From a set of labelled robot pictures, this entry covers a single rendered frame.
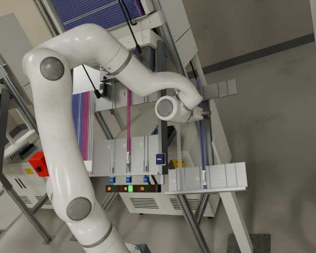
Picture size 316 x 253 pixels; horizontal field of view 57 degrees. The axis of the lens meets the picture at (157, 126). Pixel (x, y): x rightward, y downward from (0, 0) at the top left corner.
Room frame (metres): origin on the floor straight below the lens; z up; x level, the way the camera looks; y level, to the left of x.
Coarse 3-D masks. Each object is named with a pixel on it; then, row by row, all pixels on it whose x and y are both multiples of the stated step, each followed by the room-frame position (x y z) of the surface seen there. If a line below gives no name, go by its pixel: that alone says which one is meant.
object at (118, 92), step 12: (156, 60) 1.55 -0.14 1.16; (72, 72) 1.95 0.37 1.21; (84, 72) 1.87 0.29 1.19; (96, 72) 1.80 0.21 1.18; (72, 84) 1.90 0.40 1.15; (84, 84) 1.83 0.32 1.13; (96, 84) 1.76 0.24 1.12; (120, 84) 1.64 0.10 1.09; (120, 96) 1.60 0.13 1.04; (132, 96) 1.54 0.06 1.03; (156, 96) 1.44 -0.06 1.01; (96, 108) 1.67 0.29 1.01; (108, 108) 1.61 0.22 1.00
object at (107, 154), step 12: (96, 144) 1.55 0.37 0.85; (108, 144) 1.49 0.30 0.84; (120, 144) 1.44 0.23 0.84; (132, 144) 1.39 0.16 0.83; (144, 144) 1.34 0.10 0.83; (156, 144) 1.30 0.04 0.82; (96, 156) 1.51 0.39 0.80; (108, 156) 1.45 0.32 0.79; (120, 156) 1.40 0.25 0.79; (132, 156) 1.36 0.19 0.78; (144, 156) 1.31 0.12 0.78; (96, 168) 1.47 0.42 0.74; (108, 168) 1.42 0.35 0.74; (120, 168) 1.37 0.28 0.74; (132, 168) 1.32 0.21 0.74; (144, 168) 1.27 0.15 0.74; (156, 168) 1.23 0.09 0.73
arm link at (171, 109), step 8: (168, 96) 0.91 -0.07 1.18; (176, 96) 0.93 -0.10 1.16; (160, 104) 0.91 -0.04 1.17; (168, 104) 0.89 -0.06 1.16; (176, 104) 0.88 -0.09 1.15; (160, 112) 0.90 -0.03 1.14; (168, 112) 0.88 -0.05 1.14; (176, 112) 0.87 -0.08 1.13; (184, 112) 0.91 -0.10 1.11; (168, 120) 0.89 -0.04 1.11; (176, 120) 0.91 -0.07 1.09; (184, 120) 0.95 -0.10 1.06
